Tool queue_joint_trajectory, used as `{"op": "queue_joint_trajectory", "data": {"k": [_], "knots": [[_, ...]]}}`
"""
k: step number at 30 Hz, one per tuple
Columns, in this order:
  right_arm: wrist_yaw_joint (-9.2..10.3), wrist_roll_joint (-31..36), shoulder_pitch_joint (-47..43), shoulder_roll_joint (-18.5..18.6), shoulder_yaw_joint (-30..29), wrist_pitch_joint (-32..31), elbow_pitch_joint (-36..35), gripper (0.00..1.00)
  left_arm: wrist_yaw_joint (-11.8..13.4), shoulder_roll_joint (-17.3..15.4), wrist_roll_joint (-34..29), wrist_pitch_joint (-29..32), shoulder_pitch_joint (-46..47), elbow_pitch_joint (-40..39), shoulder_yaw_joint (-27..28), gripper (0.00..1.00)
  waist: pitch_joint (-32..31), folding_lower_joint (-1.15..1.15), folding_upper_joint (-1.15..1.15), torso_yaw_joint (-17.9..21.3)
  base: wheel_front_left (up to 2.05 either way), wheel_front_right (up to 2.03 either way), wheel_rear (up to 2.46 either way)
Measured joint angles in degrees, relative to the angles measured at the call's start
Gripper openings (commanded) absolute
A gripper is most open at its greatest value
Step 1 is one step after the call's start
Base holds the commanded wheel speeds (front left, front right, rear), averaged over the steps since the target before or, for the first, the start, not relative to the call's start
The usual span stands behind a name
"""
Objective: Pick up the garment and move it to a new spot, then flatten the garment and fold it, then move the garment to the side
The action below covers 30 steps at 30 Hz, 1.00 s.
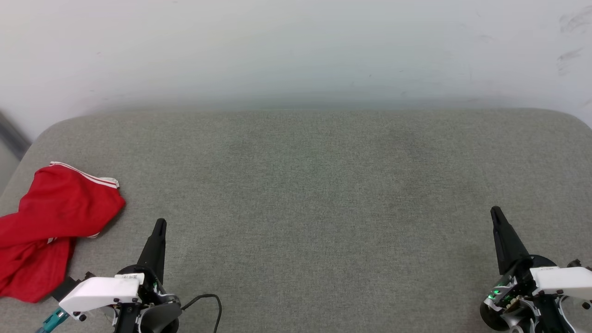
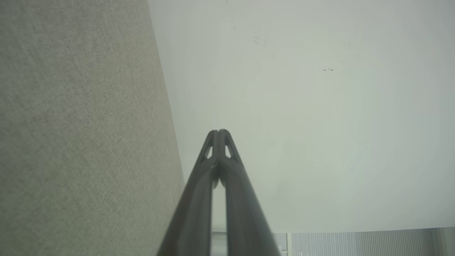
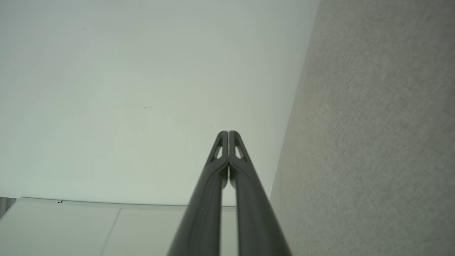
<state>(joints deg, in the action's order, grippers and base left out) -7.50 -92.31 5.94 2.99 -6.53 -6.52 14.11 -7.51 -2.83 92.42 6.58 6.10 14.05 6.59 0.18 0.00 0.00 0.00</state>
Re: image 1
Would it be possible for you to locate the red and white shirt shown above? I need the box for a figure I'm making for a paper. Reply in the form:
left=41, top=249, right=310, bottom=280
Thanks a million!
left=0, top=161, right=126, bottom=303

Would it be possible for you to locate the grey fabric sofa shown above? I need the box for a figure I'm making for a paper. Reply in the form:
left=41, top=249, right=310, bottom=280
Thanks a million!
left=0, top=107, right=592, bottom=333

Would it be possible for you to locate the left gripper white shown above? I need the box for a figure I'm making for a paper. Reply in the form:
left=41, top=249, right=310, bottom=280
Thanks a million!
left=59, top=218, right=182, bottom=333

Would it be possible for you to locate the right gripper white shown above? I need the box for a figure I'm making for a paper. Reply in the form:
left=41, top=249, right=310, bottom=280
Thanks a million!
left=490, top=206, right=592, bottom=333

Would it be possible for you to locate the thin black cable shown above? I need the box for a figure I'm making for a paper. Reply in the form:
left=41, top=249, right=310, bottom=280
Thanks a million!
left=181, top=294, right=222, bottom=333

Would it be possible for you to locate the black cable with teal connector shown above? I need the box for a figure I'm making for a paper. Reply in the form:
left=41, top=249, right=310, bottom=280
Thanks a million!
left=36, top=308, right=70, bottom=333

